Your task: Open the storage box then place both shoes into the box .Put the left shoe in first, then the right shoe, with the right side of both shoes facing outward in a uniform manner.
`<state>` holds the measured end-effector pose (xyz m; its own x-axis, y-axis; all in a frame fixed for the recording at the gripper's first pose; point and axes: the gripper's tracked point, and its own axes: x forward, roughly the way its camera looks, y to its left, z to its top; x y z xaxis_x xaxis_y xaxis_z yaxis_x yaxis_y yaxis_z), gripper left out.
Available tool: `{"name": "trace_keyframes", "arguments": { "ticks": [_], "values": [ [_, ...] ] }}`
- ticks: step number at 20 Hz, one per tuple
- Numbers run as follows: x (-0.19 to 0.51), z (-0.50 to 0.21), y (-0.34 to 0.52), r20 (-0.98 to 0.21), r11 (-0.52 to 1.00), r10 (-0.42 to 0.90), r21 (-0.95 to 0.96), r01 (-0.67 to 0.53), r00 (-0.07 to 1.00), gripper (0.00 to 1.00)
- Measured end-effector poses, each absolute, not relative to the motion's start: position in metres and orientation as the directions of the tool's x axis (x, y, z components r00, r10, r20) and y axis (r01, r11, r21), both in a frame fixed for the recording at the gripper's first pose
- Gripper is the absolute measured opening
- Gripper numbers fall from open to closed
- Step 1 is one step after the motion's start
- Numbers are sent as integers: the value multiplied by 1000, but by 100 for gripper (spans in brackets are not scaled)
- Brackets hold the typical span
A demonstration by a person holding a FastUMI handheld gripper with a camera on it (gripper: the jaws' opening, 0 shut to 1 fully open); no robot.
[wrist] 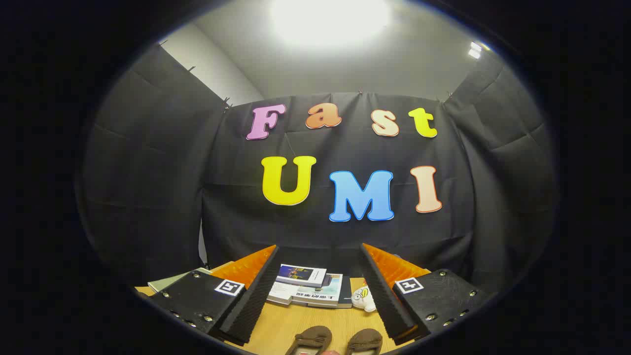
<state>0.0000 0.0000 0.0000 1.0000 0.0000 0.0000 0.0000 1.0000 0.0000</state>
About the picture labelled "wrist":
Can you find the light blue cover book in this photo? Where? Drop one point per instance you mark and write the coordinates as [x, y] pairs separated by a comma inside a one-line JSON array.
[[325, 293]]

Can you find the white book with text cover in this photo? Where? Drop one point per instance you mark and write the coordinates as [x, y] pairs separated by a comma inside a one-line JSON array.
[[282, 293]]

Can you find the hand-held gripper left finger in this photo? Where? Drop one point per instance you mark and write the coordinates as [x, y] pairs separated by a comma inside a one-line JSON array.
[[256, 296]]

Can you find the large ceiling light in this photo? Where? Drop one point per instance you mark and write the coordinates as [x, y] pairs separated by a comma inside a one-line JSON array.
[[330, 19]]

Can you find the green fabric storage box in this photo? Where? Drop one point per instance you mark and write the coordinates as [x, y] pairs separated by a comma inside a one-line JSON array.
[[170, 280]]

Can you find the black backdrop cloth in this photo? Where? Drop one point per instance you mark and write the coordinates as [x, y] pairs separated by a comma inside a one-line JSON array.
[[162, 197]]

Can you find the brown fuzzy shoe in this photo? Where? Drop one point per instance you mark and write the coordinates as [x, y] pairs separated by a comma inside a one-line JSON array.
[[365, 340], [310, 337]]

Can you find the white plush toy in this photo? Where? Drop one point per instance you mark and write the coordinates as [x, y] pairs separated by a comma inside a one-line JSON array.
[[364, 298]]

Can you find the white book with photo cover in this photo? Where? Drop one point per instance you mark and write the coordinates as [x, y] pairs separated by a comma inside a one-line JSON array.
[[300, 273]]

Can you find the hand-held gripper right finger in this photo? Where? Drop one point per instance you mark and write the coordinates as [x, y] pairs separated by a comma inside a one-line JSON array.
[[382, 296]]

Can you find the small ceiling light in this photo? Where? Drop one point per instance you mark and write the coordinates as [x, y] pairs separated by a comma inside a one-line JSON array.
[[474, 50]]

